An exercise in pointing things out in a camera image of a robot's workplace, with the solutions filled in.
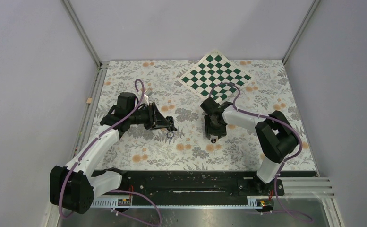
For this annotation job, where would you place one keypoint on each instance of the white cable duct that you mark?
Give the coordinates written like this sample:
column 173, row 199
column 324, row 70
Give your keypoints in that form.
column 125, row 202

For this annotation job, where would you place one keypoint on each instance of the green white chessboard mat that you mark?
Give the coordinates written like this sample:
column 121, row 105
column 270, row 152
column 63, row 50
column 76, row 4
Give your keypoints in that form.
column 209, row 76

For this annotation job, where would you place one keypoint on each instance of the black earbud charging case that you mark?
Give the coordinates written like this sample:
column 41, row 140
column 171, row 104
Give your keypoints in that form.
column 171, row 127

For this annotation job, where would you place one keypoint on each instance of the floral table mat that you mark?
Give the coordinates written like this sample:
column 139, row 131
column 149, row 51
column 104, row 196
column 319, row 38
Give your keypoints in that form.
column 189, row 149

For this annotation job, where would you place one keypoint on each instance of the blue poker chip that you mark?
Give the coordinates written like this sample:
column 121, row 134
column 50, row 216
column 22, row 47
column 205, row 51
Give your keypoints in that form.
column 170, row 135

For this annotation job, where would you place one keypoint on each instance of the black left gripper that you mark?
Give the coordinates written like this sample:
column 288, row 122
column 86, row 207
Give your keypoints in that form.
column 156, row 119

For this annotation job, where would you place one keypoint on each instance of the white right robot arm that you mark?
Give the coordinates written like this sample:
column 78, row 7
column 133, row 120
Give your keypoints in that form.
column 276, row 136

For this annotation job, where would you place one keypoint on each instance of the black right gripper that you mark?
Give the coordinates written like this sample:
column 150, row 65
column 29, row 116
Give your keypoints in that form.
column 209, row 130

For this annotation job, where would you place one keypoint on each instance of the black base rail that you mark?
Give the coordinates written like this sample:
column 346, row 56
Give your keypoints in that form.
column 198, row 187

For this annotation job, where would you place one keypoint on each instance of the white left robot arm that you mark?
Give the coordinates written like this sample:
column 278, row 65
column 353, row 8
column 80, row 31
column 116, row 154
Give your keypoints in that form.
column 73, row 185

